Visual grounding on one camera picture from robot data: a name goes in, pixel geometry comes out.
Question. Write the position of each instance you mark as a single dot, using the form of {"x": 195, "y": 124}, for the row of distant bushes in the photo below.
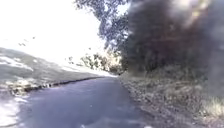
{"x": 100, "y": 62}

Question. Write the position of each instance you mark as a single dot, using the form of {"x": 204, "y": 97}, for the grey asphalt road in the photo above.
{"x": 86, "y": 103}

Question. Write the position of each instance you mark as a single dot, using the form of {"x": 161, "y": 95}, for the wood of dark trees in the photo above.
{"x": 160, "y": 36}

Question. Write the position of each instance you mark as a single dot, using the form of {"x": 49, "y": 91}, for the weedy grass verge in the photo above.
{"x": 173, "y": 93}

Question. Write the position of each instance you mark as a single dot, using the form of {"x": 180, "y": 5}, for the dry grass bank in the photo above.
{"x": 36, "y": 71}

